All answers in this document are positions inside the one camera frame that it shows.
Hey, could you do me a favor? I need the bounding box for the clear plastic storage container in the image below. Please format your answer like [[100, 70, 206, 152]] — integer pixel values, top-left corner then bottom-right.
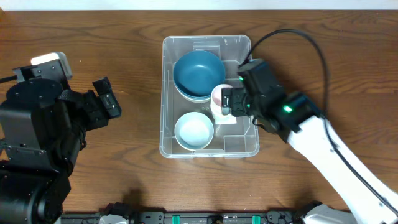
[[159, 35, 259, 159]]

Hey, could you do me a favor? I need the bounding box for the white label in container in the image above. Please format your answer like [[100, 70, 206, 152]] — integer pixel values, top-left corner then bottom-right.
[[215, 116, 237, 125]]

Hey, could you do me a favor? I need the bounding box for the light blue bowl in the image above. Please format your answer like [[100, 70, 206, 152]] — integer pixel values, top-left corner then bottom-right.
[[174, 112, 214, 151]]

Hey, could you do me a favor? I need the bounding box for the dark blue bowl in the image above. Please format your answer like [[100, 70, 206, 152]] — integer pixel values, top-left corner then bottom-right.
[[173, 50, 226, 86], [174, 82, 216, 98]]

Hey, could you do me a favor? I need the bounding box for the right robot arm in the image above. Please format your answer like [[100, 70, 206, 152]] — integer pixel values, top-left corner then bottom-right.
[[221, 86, 397, 223]]

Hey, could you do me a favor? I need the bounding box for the pink cup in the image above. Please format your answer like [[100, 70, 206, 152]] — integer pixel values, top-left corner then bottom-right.
[[211, 84, 232, 107]]

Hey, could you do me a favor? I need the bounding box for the cream bowl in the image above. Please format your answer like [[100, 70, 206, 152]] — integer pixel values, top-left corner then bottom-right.
[[177, 88, 212, 103]]

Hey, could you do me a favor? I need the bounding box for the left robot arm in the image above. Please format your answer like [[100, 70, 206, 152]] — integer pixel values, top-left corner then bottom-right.
[[1, 78, 121, 223]]

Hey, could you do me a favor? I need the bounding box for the cream white cup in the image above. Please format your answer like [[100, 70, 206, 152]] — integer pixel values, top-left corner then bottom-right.
[[210, 104, 230, 120]]

